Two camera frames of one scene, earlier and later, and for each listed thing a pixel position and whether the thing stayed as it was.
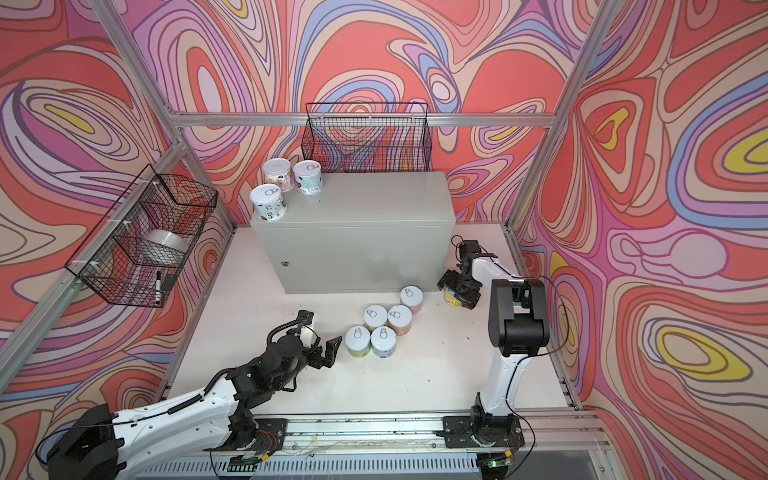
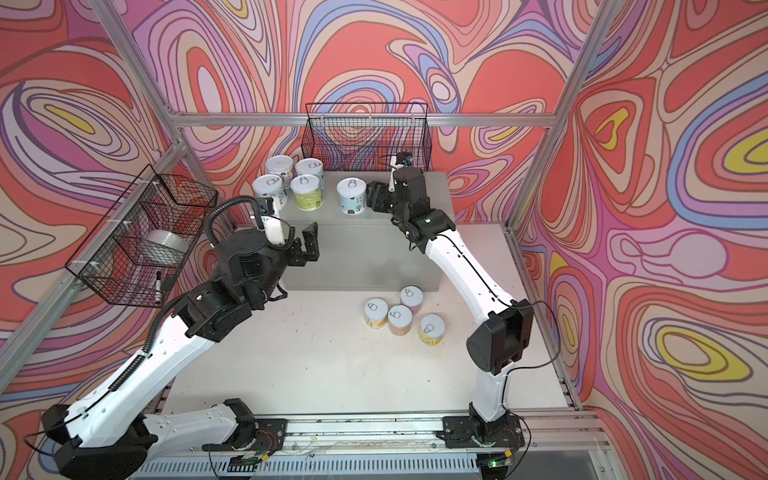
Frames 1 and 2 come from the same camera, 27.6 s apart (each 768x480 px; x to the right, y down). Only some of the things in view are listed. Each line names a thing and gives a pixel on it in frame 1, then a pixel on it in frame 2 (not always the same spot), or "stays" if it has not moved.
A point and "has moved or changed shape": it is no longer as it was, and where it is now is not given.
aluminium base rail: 564,445 stays
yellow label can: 357,341 to 307,192
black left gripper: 329,354 to 310,244
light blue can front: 309,177 stays
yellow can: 451,298 to 432,329
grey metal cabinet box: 365,232 stays
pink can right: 412,296 stays
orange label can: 399,319 stays
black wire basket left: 138,248 stays
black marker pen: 158,294 stays
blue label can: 383,341 to 352,195
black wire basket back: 372,137 stays
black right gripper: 449,279 to 376,195
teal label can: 268,201 has moved or changed shape
